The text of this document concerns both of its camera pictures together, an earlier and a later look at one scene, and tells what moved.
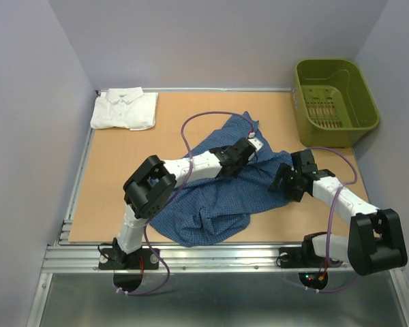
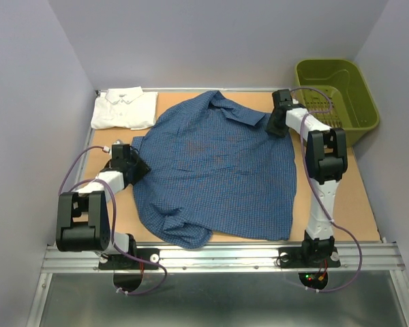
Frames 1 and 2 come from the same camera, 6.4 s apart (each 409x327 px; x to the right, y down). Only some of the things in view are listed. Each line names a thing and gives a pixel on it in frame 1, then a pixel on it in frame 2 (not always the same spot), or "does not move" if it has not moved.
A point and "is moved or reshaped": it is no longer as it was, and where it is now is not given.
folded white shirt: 129,107 does not move
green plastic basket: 332,101 does not move
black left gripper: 243,165 to 142,168
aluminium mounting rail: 180,259 does not move
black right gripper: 283,172 to 281,132
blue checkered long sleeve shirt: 216,210 is moved or reshaped
